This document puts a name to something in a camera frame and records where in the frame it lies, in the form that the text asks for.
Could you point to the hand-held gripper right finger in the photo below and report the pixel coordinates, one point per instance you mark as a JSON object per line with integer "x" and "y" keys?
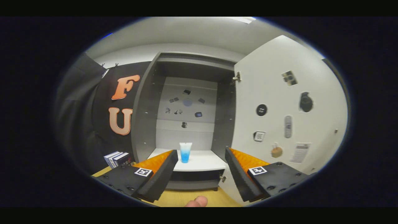
{"x": 238, "y": 174}

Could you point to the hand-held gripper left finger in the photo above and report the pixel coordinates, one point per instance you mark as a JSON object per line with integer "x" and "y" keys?
{"x": 161, "y": 177}

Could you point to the clear cup with blue bottom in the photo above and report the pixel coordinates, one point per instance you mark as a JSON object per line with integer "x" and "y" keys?
{"x": 185, "y": 154}

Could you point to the white cabinet door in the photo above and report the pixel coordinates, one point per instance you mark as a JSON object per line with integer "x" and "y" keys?
{"x": 279, "y": 93}

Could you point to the metal door hinge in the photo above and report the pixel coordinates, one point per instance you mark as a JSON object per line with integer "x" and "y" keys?
{"x": 237, "y": 77}
{"x": 222, "y": 178}

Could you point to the dark blue book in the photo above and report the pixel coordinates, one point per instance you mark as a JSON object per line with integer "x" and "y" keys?
{"x": 122, "y": 159}

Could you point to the white spine book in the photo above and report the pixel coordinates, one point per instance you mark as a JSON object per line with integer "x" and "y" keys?
{"x": 112, "y": 160}

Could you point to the black backdrop cloth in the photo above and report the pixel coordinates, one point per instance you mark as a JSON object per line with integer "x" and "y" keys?
{"x": 80, "y": 109}

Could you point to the wide ceiling light panel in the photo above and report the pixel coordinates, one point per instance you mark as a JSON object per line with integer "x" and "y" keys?
{"x": 244, "y": 20}

